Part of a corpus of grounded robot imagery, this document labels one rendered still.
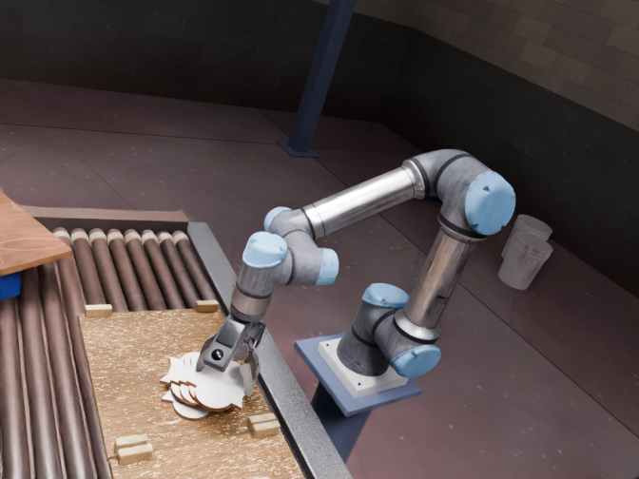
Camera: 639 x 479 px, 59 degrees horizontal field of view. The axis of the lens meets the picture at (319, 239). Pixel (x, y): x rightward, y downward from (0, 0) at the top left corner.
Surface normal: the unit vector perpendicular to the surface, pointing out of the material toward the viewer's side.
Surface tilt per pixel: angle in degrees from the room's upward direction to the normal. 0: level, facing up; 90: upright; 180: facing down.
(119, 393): 0
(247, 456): 0
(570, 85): 90
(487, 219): 82
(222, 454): 0
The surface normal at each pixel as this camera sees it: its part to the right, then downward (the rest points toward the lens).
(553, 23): -0.80, 0.04
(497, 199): 0.42, 0.42
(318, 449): 0.30, -0.84
